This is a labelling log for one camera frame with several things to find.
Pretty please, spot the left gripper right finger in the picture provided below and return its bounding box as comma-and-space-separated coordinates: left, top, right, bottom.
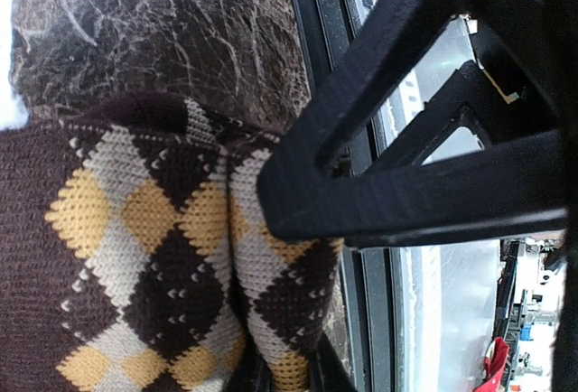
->
309, 335, 356, 392

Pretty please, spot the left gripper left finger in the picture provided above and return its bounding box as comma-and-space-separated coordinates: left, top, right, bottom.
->
232, 346, 275, 392

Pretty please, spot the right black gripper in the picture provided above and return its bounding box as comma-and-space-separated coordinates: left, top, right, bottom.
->
541, 0, 577, 391

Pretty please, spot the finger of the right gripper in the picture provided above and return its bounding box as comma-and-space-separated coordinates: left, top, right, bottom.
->
257, 0, 568, 247

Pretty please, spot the brown black checkered sock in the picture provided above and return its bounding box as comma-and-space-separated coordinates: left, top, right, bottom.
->
1, 94, 343, 391

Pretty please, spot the black front rail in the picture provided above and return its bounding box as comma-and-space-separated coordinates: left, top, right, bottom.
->
294, 0, 398, 391

